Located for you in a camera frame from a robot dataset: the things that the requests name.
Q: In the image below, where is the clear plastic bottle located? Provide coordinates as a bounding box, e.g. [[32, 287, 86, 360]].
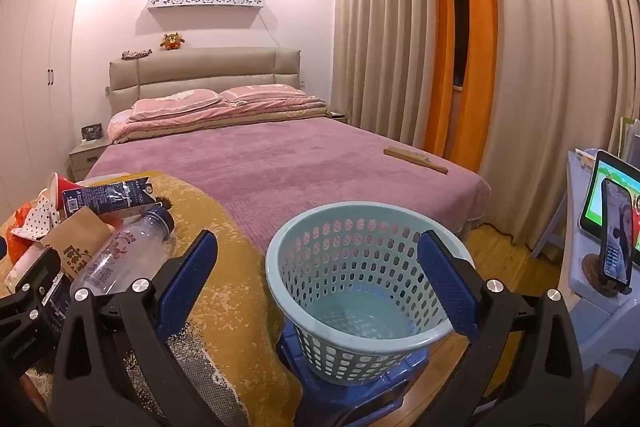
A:
[[70, 205, 175, 296]]

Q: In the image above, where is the brown paper bag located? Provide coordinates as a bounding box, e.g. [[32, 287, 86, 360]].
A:
[[40, 207, 113, 281]]

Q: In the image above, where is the blue white milk carton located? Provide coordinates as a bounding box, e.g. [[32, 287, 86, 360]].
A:
[[62, 176, 156, 219]]

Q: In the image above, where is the yellow round plush rug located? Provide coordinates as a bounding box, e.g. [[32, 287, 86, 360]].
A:
[[0, 170, 305, 427]]

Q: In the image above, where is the orange plastic bag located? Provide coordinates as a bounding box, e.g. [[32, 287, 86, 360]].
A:
[[4, 201, 36, 266]]

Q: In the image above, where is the white heart pattern paper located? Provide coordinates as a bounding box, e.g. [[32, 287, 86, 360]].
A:
[[10, 194, 61, 242]]

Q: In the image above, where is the light blue plastic basket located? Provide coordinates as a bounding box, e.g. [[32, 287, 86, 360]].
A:
[[266, 202, 472, 386]]

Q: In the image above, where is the red paper cup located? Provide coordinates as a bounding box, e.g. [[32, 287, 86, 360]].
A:
[[47, 172, 81, 212]]

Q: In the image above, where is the wooden bed brush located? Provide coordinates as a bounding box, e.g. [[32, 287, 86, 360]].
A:
[[383, 146, 448, 174]]

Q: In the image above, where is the bed with purple cover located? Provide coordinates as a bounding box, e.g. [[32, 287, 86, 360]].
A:
[[90, 117, 490, 249]]

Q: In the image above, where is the light blue side table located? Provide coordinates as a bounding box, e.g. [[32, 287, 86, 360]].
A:
[[533, 150, 639, 377]]

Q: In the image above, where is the beige nightstand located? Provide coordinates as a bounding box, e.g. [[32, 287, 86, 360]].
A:
[[68, 138, 111, 181]]

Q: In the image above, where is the blue plastic stool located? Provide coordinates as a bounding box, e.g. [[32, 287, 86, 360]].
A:
[[277, 320, 428, 427]]

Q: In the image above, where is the pink folded blanket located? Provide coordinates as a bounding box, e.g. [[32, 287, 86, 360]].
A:
[[106, 96, 329, 144]]

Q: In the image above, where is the black smartphone on stand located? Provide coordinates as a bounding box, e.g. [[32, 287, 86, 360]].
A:
[[599, 179, 634, 294]]

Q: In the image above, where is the orange sheer curtain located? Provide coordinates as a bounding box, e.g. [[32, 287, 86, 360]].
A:
[[422, 0, 500, 174]]

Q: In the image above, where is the tablet with green screen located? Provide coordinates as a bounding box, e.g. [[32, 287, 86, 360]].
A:
[[579, 150, 639, 277]]

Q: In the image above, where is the left pink pillow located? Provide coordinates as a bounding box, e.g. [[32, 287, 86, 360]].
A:
[[130, 89, 224, 121]]

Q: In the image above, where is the pink pillow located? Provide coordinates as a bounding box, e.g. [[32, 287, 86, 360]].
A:
[[219, 83, 306, 103], [130, 89, 224, 121]]

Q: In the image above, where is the right pink pillow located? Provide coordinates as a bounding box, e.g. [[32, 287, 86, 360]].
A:
[[219, 83, 306, 103]]

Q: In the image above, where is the beige padded headboard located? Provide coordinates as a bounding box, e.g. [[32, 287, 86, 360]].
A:
[[108, 46, 300, 114]]

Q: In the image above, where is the dark item on headboard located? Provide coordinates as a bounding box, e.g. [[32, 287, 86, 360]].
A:
[[120, 49, 153, 61]]

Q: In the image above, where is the beige curtain right panel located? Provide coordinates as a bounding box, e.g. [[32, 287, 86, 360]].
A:
[[480, 0, 639, 246]]

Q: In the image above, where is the beige curtain panel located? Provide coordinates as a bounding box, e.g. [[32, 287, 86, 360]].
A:
[[480, 0, 639, 246], [331, 0, 436, 147]]

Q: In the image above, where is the orange plush toy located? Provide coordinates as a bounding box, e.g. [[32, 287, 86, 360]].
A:
[[160, 32, 184, 51]]

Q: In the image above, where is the beige curtain left panel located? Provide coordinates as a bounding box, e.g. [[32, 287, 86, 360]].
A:
[[331, 0, 436, 147]]

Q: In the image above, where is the white wardrobe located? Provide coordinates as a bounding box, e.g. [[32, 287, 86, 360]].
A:
[[1, 0, 77, 218]]

